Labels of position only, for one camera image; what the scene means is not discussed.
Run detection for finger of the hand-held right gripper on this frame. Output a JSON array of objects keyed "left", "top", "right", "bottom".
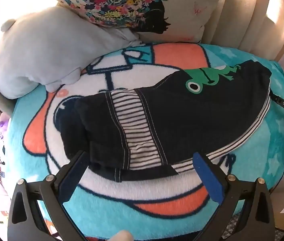
[{"left": 269, "top": 90, "right": 284, "bottom": 117}]

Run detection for printed cartoon blanket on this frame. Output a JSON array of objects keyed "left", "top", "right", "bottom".
[{"left": 3, "top": 43, "right": 284, "bottom": 241}]

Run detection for grey plush toy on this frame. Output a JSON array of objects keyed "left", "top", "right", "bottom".
[{"left": 0, "top": 6, "right": 142, "bottom": 99}]

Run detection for floral print pillow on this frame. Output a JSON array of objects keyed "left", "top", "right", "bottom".
[{"left": 38, "top": 0, "right": 229, "bottom": 44}]

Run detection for dark pants with frog print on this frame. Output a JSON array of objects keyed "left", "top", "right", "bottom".
[{"left": 61, "top": 60, "right": 273, "bottom": 182}]

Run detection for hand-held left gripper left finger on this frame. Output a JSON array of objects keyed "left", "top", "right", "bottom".
[{"left": 7, "top": 151, "right": 91, "bottom": 241}]

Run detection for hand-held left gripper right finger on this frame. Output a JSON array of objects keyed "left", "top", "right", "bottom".
[{"left": 193, "top": 152, "right": 276, "bottom": 241}]

